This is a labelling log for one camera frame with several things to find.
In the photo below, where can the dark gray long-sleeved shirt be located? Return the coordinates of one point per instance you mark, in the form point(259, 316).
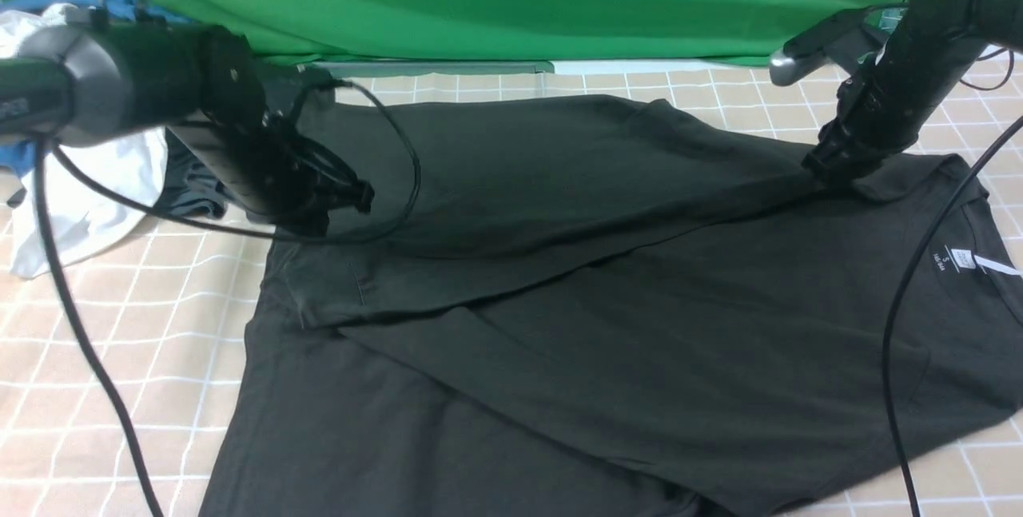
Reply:
point(598, 307)

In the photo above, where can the white crumpled shirt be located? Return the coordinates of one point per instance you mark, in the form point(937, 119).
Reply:
point(84, 222)

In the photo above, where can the silver black wrist camera image-right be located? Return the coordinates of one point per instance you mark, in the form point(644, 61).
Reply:
point(844, 39)

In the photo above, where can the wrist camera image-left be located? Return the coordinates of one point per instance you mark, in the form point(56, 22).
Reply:
point(290, 87)

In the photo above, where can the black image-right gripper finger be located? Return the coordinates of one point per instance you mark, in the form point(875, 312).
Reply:
point(831, 166)

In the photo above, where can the beige checkered tablecloth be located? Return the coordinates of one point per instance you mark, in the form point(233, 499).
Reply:
point(167, 307)

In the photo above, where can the blue crumpled garment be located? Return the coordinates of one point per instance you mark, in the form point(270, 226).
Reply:
point(95, 79)

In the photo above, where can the gray-green metal bar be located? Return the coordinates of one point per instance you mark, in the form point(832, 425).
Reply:
point(387, 69)

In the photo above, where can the black cable image-right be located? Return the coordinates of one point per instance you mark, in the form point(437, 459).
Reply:
point(957, 274)

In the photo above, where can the dark gray crumpled garment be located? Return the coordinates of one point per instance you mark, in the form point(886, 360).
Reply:
point(190, 189)

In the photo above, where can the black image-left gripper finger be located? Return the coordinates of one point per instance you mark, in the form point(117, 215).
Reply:
point(344, 189)

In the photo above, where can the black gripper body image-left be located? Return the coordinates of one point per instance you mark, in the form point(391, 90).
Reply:
point(278, 176)

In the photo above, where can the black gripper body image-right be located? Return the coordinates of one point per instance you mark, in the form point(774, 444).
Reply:
point(893, 94)

